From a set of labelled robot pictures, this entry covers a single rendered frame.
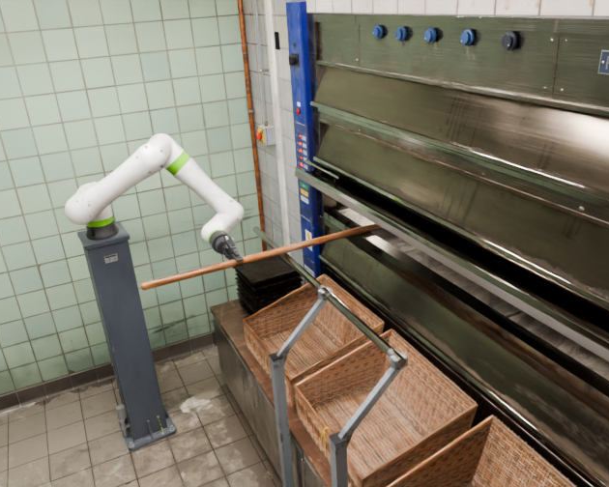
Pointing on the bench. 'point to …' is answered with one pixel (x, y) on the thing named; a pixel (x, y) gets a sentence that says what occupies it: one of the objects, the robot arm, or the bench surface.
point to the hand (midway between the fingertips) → (238, 261)
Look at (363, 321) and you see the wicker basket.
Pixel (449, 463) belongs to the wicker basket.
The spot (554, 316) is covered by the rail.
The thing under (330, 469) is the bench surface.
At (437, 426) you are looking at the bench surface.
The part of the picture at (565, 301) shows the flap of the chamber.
